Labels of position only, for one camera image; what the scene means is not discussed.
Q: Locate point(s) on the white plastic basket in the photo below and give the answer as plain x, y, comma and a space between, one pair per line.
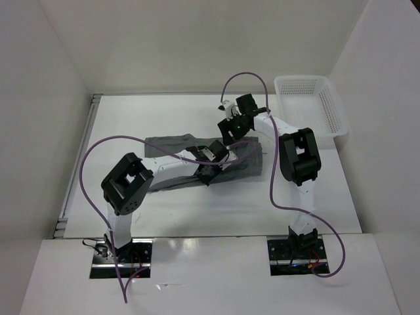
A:
311, 101

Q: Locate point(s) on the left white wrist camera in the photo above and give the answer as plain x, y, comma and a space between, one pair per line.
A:
227, 160

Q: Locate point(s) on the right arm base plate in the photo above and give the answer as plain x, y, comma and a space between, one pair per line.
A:
284, 262

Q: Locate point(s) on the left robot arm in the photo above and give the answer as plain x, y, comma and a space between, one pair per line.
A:
128, 183

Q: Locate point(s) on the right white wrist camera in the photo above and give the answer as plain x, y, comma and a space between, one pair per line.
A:
230, 109

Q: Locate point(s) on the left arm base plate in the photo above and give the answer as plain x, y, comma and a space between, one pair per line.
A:
137, 258

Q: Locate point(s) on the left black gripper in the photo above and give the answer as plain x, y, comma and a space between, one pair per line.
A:
207, 180

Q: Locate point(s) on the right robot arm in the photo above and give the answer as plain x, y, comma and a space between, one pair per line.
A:
298, 160

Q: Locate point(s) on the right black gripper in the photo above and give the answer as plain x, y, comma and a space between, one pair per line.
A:
225, 126

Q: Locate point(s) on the grey shorts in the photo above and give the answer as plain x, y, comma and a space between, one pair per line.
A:
251, 166

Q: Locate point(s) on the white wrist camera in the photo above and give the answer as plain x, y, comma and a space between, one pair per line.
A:
227, 160
230, 109

